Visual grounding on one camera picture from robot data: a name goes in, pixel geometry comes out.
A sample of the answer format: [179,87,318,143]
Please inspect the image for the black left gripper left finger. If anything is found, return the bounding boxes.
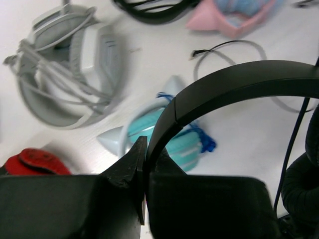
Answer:
[0,136,147,239]

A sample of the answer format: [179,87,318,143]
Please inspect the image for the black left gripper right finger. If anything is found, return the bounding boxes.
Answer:
[146,150,281,239]

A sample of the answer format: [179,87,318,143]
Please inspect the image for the black Panasonic headphones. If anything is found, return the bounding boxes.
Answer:
[144,60,319,239]

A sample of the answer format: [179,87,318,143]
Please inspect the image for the teal cat ear headphones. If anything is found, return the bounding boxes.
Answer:
[97,75,216,172]

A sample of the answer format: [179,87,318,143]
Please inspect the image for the red black headphones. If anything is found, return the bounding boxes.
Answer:
[0,148,71,176]

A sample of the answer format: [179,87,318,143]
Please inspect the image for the grey white headphones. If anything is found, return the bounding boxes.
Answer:
[3,0,122,130]

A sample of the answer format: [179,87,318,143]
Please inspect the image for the pink and blue headphones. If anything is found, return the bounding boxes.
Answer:
[186,0,279,38]

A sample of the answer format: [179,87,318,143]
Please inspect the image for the black wrapped headphones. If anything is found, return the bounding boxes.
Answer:
[113,0,200,25]

